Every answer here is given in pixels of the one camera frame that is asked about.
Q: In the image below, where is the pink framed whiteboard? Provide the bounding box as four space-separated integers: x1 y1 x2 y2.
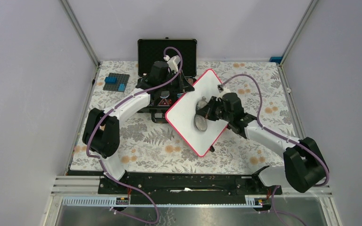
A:
165 69 227 157

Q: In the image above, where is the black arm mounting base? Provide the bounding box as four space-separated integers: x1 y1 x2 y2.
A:
98 172 282 203

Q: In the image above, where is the small blue lego brick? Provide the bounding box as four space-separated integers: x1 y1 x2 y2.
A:
117 83 126 92

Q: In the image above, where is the white slotted cable duct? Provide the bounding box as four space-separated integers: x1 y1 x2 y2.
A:
62 196 263 208

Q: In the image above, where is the blue corner block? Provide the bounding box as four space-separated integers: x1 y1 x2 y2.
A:
269 56 283 64

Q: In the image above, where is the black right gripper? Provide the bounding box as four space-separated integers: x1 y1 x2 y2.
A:
198 97 232 123

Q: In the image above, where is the grey lego baseplate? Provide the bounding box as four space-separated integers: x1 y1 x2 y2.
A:
103 73 130 92

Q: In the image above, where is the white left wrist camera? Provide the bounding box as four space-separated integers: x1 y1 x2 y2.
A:
164 55 181 73

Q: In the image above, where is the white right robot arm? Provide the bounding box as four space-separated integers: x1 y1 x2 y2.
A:
195 93 329 194

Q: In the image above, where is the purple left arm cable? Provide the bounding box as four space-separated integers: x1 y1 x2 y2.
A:
86 46 183 224

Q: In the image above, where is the black open carrying case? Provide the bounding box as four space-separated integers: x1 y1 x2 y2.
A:
136 38 197 123

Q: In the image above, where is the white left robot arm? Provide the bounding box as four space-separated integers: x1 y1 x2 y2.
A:
82 56 194 194

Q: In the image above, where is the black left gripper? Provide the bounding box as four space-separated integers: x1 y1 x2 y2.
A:
160 70 195 95

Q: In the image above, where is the floral patterned table mat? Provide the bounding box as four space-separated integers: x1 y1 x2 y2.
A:
69 60 306 176

